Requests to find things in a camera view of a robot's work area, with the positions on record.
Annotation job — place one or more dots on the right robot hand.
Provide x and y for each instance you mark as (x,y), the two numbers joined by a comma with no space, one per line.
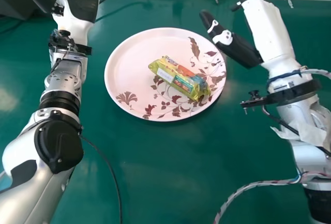
(269,27)

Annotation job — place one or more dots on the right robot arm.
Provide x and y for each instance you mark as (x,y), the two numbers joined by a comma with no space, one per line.
(294,112)

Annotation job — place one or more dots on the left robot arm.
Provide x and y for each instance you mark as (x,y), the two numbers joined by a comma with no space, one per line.
(59,79)

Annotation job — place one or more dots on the plate with brown leaf pattern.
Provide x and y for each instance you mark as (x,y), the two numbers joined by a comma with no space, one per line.
(134,61)

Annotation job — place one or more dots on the yellow-green biscuit packet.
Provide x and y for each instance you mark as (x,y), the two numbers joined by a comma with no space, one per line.
(175,76)

